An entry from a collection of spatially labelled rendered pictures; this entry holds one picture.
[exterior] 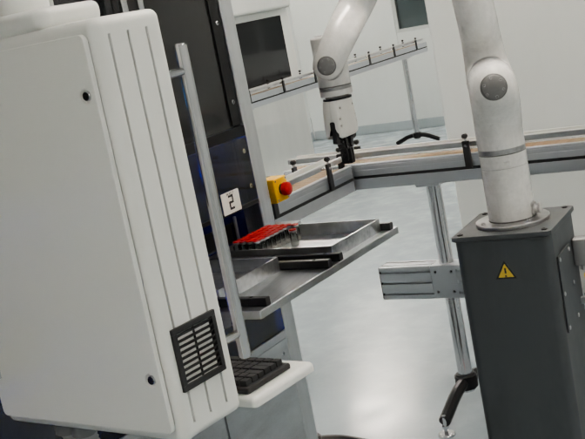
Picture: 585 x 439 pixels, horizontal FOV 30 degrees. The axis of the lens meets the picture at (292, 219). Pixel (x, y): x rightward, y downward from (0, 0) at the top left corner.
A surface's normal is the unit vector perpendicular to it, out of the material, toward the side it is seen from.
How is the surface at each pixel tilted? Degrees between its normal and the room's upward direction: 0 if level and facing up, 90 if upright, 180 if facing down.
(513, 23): 90
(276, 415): 90
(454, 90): 90
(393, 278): 90
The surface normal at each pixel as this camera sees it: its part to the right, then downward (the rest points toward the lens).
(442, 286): -0.51, 0.26
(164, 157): 0.79, -0.04
